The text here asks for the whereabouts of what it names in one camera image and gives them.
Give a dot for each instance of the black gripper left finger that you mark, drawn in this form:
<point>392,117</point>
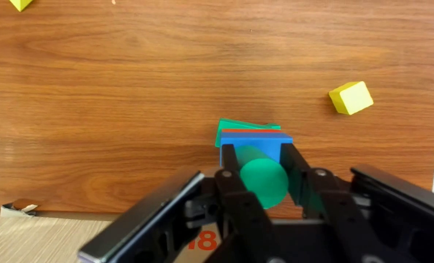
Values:
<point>238,205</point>

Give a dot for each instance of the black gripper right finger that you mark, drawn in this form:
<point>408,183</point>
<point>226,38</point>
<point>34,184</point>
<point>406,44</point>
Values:
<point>318,205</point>

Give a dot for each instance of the green cylinder block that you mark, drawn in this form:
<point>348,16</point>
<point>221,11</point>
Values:
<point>263,182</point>

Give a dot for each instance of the blue block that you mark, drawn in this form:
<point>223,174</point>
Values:
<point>254,141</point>

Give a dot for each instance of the small brown white object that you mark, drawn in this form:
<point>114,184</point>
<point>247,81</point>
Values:
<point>19,206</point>

